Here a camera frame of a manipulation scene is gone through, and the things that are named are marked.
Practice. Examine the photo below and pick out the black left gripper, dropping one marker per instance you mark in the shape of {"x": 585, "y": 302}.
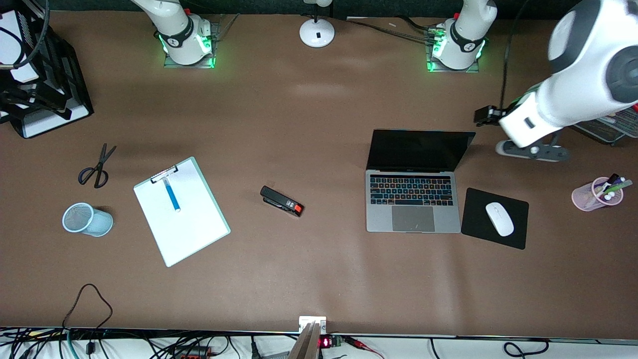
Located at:
{"x": 484, "y": 115}

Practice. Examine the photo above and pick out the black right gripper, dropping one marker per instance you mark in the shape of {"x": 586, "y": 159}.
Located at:
{"x": 21, "y": 97}

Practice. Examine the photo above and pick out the silver laptop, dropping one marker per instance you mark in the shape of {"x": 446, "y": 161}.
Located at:
{"x": 413, "y": 219}

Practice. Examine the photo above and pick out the blue marker white cap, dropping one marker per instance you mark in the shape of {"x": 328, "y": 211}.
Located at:
{"x": 172, "y": 197}

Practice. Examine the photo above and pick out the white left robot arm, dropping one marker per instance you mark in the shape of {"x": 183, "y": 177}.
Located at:
{"x": 588, "y": 65}

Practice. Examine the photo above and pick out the purple marker black cap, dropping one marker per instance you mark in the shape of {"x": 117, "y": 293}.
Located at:
{"x": 612, "y": 178}

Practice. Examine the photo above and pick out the green marker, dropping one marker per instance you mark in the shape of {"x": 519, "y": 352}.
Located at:
{"x": 620, "y": 186}

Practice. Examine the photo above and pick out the white paper sheet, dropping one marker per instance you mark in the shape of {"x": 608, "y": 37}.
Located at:
{"x": 55, "y": 122}
{"x": 20, "y": 50}
{"x": 194, "y": 229}

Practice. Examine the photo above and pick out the black document tray stack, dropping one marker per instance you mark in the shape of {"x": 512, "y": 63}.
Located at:
{"x": 79, "y": 99}

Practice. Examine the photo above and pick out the black scissors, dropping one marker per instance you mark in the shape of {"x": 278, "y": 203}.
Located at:
{"x": 101, "y": 162}

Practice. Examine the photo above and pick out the white computer mouse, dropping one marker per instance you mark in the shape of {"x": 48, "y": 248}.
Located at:
{"x": 500, "y": 219}

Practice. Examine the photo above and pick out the black mouse pad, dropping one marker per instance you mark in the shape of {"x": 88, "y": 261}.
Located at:
{"x": 473, "y": 219}

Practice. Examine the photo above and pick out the pink mesh pen cup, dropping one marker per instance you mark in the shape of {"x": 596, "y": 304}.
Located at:
{"x": 583, "y": 197}

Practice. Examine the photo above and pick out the silver mesh desk tray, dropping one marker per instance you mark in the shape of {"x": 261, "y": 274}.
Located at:
{"x": 615, "y": 130}

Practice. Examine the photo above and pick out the light blue mesh cup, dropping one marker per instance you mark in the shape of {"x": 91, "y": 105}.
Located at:
{"x": 99, "y": 222}

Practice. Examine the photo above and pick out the white lamp base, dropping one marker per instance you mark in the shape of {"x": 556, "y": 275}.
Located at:
{"x": 309, "y": 32}

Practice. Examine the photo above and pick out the mint green clipboard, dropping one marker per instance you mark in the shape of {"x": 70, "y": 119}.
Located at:
{"x": 212, "y": 200}

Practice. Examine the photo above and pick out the black stapler red tip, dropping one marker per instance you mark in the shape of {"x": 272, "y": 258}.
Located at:
{"x": 279, "y": 199}

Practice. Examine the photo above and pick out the red LED display module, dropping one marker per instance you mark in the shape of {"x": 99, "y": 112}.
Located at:
{"x": 326, "y": 342}

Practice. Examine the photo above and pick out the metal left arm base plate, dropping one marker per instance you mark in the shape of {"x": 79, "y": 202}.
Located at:
{"x": 433, "y": 69}

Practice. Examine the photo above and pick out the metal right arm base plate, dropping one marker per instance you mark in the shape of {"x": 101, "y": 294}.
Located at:
{"x": 172, "y": 65}

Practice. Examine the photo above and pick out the white mount block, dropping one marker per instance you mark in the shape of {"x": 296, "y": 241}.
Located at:
{"x": 305, "y": 321}

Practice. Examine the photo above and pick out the beige camera pole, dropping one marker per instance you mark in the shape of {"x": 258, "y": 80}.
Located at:
{"x": 306, "y": 346}

